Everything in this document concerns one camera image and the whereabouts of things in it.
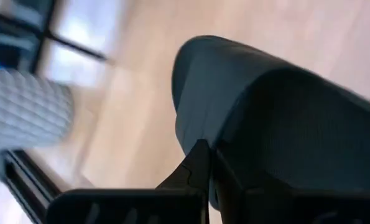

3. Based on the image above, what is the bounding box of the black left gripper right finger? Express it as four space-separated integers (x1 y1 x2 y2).
213 148 370 224

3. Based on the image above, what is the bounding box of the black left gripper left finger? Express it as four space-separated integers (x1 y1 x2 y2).
45 138 212 224

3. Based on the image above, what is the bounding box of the black rubber slide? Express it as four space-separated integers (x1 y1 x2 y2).
171 34 370 212

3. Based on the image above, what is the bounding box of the succulent in white patterned pot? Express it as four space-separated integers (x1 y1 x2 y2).
0 65 76 151

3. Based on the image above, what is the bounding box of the black aluminium table frame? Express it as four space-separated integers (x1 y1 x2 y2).
0 9 108 224

